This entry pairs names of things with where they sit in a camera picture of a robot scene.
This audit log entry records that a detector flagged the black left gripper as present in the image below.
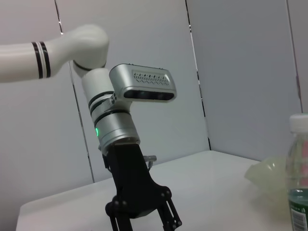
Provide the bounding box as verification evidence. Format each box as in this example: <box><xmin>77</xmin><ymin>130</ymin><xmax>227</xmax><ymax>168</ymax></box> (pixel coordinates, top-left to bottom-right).
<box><xmin>102</xmin><ymin>143</ymin><xmax>183</xmax><ymax>231</ymax></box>

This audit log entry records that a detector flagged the clear green-label water bottle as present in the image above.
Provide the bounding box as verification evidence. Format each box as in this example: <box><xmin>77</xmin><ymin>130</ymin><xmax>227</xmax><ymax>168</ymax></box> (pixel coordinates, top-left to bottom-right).
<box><xmin>287</xmin><ymin>113</ymin><xmax>308</xmax><ymax>231</ymax></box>

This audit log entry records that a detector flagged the pale green fruit plate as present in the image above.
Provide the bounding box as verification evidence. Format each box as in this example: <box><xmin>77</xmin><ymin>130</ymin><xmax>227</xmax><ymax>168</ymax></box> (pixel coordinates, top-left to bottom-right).
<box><xmin>244</xmin><ymin>154</ymin><xmax>292</xmax><ymax>196</ymax></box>

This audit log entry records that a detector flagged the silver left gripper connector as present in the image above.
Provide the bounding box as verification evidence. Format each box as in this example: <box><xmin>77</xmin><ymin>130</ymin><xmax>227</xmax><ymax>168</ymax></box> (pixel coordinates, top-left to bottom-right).
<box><xmin>143</xmin><ymin>154</ymin><xmax>157</xmax><ymax>168</ymax></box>

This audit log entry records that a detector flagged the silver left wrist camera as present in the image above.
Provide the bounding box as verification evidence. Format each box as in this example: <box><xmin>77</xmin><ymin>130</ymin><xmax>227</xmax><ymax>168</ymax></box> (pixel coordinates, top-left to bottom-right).
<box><xmin>108</xmin><ymin>64</ymin><xmax>178</xmax><ymax>108</ymax></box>

